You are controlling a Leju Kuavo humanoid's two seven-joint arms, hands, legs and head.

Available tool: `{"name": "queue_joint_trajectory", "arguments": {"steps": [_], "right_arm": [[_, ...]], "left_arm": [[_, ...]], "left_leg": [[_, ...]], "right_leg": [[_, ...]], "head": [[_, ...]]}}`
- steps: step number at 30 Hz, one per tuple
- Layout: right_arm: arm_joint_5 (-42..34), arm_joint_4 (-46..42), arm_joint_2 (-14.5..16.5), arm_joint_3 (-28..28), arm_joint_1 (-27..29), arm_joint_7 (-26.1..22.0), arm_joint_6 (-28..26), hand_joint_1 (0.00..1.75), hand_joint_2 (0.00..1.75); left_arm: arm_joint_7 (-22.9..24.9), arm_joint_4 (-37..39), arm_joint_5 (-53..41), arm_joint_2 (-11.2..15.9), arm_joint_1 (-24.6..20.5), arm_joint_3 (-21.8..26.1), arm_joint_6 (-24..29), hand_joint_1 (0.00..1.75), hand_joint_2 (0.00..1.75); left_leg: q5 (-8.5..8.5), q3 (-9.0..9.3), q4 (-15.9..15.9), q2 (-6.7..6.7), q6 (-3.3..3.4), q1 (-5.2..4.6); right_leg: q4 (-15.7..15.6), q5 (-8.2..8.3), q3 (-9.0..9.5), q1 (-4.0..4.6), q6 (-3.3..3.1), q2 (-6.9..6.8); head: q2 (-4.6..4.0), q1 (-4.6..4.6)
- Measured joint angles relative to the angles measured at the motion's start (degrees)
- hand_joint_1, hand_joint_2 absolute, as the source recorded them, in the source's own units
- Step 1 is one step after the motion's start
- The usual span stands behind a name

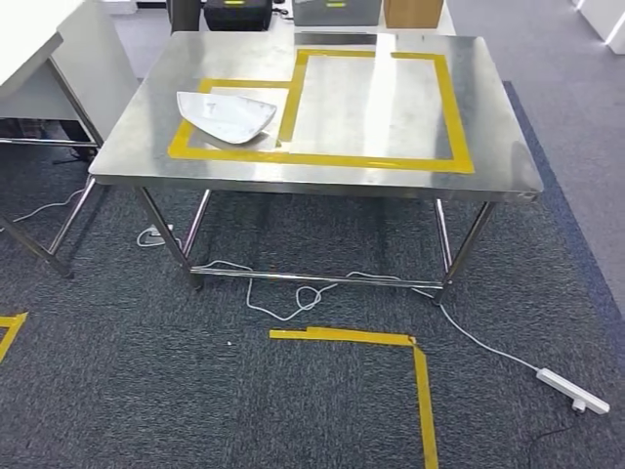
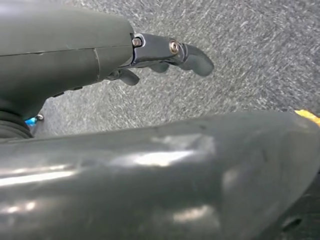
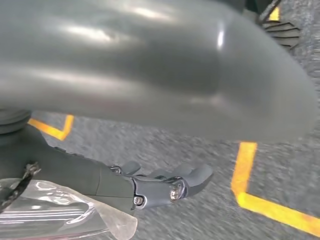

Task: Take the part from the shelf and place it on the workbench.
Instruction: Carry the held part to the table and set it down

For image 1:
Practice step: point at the white plastic car part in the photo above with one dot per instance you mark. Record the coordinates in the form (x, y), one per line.
(229, 120)

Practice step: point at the yellow tape on workbench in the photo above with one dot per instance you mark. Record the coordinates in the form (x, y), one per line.
(317, 160)

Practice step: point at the steel workbench table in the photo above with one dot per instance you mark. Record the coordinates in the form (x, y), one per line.
(488, 129)

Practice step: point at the white floor socket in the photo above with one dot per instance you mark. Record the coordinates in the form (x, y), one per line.
(156, 238)

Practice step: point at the grey laptop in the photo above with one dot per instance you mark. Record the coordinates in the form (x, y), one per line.
(337, 16)

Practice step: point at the black carrying case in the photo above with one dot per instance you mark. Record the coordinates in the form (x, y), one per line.
(239, 16)

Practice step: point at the cardboard box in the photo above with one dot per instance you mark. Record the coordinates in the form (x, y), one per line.
(412, 13)

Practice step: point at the person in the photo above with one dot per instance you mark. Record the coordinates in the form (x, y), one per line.
(185, 16)

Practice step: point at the white power strip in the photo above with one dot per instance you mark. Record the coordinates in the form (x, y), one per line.
(571, 388)

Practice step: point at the yellow floor tape outline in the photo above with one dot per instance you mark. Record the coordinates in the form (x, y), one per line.
(14, 324)

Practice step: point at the white platform block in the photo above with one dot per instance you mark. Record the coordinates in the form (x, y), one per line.
(610, 26)

